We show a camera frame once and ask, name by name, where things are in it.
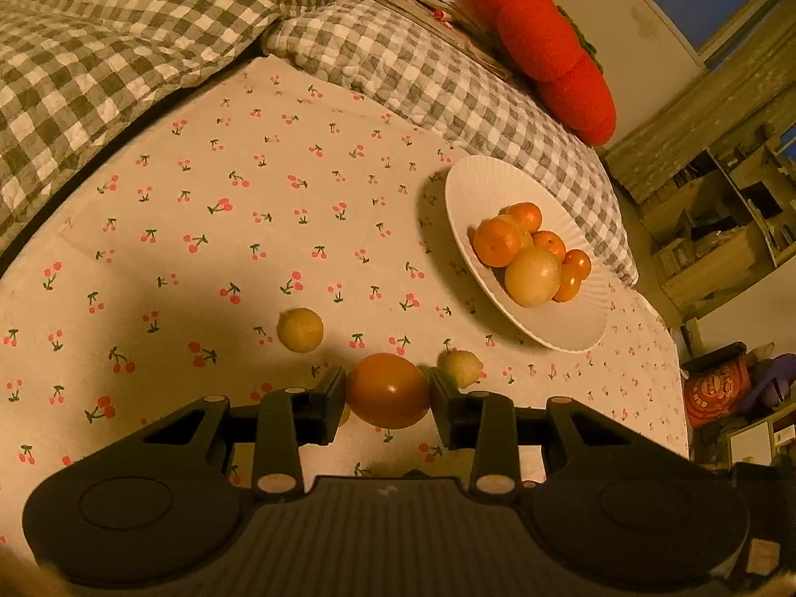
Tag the orange tangerine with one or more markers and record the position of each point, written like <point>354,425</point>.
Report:
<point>525,216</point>
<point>578,263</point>
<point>569,291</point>
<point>550,244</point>
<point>496,242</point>

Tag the stack of books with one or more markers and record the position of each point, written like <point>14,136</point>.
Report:
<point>435,25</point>

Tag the large yellow round fruit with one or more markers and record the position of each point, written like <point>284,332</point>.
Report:
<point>532,277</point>

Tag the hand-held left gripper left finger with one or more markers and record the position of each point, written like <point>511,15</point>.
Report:
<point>333,401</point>

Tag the purple object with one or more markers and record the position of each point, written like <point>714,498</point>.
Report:
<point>774,379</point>

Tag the white ribbed plate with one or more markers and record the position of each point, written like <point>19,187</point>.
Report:
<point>472,199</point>

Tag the orange plush cushion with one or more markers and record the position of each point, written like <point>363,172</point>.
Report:
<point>547,50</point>

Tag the white box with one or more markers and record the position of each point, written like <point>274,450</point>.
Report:
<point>751,443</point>

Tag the smooth brown-orange fruit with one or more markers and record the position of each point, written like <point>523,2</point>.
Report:
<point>387,390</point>

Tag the beige curtain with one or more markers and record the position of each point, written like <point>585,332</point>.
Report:
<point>703,118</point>

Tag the pale yellow round fruit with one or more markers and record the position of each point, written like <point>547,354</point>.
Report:
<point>521,233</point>

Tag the cherry print bed sheet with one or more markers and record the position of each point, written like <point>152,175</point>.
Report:
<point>186,298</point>

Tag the orange printed bag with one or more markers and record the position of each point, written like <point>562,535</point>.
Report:
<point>718,392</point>

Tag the grey gingham quilt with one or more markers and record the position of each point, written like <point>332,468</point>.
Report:
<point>93,74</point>

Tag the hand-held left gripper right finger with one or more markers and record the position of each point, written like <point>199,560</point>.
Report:
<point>438,395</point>

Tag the wooden shelf unit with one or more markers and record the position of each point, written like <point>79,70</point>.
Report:
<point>715,236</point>

